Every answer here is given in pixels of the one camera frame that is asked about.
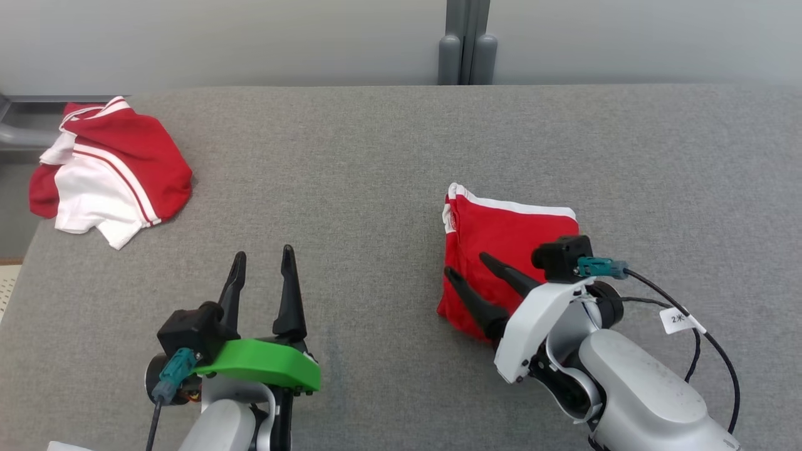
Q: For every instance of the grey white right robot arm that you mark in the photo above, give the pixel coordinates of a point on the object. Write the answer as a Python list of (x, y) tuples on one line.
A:
[(645, 394)]

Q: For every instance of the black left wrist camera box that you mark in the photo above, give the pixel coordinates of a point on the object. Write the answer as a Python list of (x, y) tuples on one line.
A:
[(188, 332)]

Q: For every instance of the red white jersey shirt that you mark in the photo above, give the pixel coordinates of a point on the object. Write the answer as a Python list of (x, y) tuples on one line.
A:
[(119, 163)]

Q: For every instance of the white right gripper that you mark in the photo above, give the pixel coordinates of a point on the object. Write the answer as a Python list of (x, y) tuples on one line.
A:
[(532, 319)]

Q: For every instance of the grey metal chair frame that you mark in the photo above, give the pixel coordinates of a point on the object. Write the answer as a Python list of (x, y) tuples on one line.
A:
[(22, 134)]

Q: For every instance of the grey partition post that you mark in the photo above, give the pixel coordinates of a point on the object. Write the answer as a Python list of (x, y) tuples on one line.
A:
[(450, 59), (485, 59)]

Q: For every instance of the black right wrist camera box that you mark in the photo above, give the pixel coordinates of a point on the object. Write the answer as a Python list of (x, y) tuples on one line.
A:
[(561, 257)]

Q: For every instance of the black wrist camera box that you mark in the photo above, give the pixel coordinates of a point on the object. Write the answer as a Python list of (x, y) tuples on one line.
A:
[(188, 332), (561, 257)]

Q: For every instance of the cream perforated laundry basket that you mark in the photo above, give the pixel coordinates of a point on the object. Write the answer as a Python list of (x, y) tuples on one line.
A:
[(7, 288)]

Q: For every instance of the black round left gripper motor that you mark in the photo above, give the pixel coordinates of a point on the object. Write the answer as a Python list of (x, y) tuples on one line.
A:
[(150, 377)]

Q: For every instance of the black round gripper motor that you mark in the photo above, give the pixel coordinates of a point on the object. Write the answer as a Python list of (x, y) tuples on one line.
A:
[(150, 377), (609, 307)]

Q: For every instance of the white tape tag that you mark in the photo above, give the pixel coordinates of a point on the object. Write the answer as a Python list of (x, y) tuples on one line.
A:
[(69, 447)]

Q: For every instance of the red shorts white trim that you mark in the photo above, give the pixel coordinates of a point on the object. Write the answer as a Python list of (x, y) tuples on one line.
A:
[(501, 232)]

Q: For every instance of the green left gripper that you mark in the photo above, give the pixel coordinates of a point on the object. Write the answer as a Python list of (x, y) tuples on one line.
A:
[(263, 363)]

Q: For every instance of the grey fabric sofa cushion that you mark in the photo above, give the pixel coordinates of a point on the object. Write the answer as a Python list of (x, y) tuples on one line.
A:
[(351, 188)]

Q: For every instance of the black round right gripper motor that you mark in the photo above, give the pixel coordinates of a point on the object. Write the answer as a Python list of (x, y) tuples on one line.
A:
[(609, 307)]

